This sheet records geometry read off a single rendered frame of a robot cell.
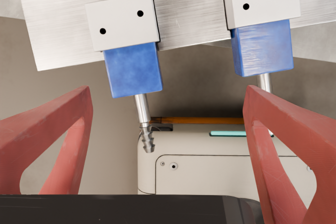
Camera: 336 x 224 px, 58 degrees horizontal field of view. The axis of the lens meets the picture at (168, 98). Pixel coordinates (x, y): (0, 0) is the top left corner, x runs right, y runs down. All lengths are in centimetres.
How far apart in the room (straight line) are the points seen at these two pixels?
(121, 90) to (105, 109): 92
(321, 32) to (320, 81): 91
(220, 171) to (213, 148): 7
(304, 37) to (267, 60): 9
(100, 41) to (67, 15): 5
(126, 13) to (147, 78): 5
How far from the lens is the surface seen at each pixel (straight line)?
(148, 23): 23
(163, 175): 92
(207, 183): 93
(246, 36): 25
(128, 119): 116
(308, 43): 34
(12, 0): 35
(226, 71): 114
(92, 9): 24
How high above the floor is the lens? 111
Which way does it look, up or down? 80 degrees down
